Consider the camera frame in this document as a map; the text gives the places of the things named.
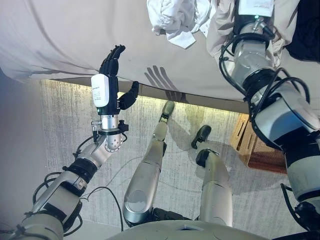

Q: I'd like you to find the white garment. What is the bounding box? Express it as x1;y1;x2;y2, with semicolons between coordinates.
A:
146;0;213;48

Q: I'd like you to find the grey woven rug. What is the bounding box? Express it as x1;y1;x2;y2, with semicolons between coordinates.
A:
39;79;320;240

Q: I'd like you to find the silver right robot leg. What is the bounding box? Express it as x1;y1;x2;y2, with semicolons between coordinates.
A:
191;124;233;227

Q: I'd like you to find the brown wicker basket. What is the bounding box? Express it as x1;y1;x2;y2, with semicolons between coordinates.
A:
229;112;288;175

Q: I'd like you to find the black garment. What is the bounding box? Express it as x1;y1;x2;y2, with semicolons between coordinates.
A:
284;0;320;62

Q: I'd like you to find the silver robot leg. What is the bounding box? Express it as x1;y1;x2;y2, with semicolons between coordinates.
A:
191;124;233;227
123;101;176;227

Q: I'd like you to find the grey robot torso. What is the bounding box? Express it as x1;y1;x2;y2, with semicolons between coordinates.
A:
107;219;271;240

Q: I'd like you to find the beige garment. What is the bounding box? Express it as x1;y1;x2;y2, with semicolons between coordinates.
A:
206;0;301;70

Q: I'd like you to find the silver left robot leg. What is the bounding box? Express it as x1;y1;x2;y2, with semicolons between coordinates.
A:
123;101;176;227

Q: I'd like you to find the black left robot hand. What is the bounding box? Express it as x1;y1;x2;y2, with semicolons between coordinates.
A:
90;44;140;116

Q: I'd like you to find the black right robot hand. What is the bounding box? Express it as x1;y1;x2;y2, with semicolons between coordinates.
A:
234;0;275;20

